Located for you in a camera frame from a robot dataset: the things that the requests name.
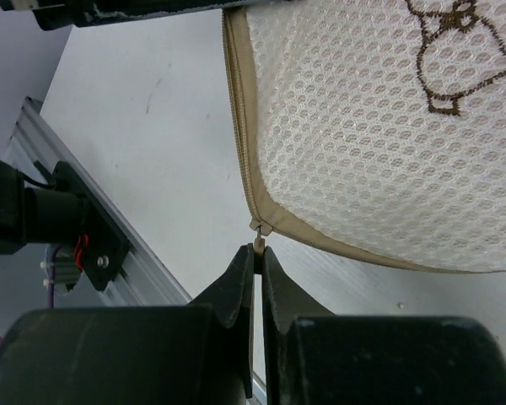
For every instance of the aluminium rail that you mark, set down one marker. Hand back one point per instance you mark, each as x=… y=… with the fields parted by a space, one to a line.
x=142 y=280

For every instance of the white mesh laundry bag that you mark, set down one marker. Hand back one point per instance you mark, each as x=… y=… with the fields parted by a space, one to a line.
x=374 y=130

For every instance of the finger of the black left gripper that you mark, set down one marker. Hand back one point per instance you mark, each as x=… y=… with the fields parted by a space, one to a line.
x=56 y=14

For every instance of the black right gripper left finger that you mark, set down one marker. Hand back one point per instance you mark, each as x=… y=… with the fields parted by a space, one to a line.
x=199 y=353

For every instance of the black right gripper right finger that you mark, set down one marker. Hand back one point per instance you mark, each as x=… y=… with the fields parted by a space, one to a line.
x=314 y=356

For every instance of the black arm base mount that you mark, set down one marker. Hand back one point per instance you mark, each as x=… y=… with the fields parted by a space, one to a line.
x=62 y=212

